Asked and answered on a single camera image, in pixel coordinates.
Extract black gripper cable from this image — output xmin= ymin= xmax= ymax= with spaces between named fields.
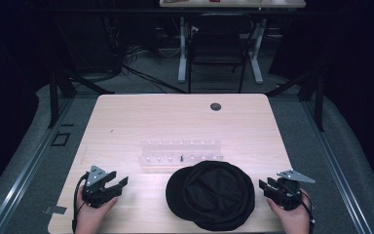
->
xmin=71 ymin=172 xmax=91 ymax=234
xmin=299 ymin=189 xmax=317 ymax=234

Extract black floor cables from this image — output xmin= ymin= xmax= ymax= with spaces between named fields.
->
xmin=121 ymin=45 xmax=189 ymax=95

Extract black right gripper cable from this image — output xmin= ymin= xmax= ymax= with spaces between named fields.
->
xmin=299 ymin=189 xmax=317 ymax=234

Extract black metal stand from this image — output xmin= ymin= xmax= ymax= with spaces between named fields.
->
xmin=265 ymin=69 xmax=325 ymax=133
xmin=47 ymin=69 xmax=115 ymax=129

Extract white background desk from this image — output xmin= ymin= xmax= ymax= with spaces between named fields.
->
xmin=159 ymin=0 xmax=307 ymax=85

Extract black chair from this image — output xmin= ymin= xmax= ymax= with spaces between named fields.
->
xmin=186 ymin=13 xmax=253 ymax=95

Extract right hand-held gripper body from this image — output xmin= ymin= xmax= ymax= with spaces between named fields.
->
xmin=267 ymin=169 xmax=317 ymax=212

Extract clear plastic rack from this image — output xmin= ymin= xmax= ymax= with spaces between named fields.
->
xmin=137 ymin=138 xmax=225 ymax=168

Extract black cap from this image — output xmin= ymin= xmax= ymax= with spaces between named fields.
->
xmin=165 ymin=160 xmax=256 ymax=232

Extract person's right hand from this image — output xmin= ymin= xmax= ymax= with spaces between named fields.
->
xmin=266 ymin=189 xmax=312 ymax=234

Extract aluminium floor rail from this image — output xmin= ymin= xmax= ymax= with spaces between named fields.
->
xmin=0 ymin=97 xmax=76 ymax=234
xmin=299 ymin=97 xmax=374 ymax=234

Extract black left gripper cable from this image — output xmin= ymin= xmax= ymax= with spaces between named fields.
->
xmin=71 ymin=172 xmax=91 ymax=234

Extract black tape square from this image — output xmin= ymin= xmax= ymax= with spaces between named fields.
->
xmin=50 ymin=131 xmax=72 ymax=147

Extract person's left hand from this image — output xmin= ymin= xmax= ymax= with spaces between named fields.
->
xmin=74 ymin=185 xmax=120 ymax=234

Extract grey tape piece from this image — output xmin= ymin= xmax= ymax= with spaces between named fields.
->
xmin=43 ymin=205 xmax=68 ymax=215

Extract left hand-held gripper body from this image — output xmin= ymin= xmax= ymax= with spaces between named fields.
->
xmin=81 ymin=165 xmax=125 ymax=210

